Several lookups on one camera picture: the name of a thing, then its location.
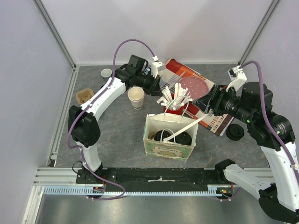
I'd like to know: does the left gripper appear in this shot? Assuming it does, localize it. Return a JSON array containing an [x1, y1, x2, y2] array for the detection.
[[135, 71, 163, 98]]

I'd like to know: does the green paper gift bag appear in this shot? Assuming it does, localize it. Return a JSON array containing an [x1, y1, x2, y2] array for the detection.
[[143, 112, 201, 161]]

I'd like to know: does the single cardboard cup carrier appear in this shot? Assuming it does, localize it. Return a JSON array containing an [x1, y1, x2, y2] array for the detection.
[[76, 88, 94, 105]]

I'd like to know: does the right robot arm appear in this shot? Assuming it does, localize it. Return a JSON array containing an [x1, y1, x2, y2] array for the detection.
[[199, 82, 299, 224]]

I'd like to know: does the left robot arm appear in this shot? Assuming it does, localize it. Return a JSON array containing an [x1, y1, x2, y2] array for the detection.
[[68, 55, 166, 183]]

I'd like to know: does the pink polka dot plate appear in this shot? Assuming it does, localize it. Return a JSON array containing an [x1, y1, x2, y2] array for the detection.
[[179, 76, 209, 99]]

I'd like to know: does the colourful magazine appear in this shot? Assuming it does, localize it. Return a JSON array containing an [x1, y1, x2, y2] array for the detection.
[[160, 59, 233, 136]]

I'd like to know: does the red cup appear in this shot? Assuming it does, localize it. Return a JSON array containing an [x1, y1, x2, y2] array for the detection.
[[161, 94, 189, 116]]

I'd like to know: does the white stir sticks bundle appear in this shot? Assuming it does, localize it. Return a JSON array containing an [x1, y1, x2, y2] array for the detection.
[[157, 83, 192, 111]]

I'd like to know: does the stack of black lids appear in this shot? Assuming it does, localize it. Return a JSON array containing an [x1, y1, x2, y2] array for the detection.
[[225, 124, 245, 141]]

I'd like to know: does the white grey ceramic mug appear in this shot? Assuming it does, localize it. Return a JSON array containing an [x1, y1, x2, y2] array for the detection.
[[100, 68, 112, 83]]

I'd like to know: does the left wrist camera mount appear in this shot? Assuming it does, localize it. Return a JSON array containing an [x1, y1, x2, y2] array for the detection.
[[151, 56, 166, 78]]

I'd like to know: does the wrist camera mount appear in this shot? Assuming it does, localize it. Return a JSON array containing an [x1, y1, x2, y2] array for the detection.
[[151, 56, 166, 78], [226, 66, 247, 92]]

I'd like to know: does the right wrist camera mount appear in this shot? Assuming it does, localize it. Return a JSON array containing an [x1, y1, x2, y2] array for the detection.
[[226, 66, 247, 92]]

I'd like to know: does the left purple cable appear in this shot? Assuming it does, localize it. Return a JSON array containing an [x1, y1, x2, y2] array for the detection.
[[67, 39, 157, 202]]

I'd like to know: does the purple cable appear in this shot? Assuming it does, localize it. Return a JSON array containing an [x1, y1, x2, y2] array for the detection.
[[238, 60, 299, 202], [67, 39, 157, 202]]

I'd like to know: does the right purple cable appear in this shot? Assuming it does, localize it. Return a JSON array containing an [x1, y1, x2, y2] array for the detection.
[[238, 60, 299, 202]]

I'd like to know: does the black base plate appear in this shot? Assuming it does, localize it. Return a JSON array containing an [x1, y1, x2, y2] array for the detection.
[[76, 167, 242, 186]]

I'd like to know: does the aluminium frame rail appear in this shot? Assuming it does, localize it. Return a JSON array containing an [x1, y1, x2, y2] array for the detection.
[[33, 0, 77, 70]]

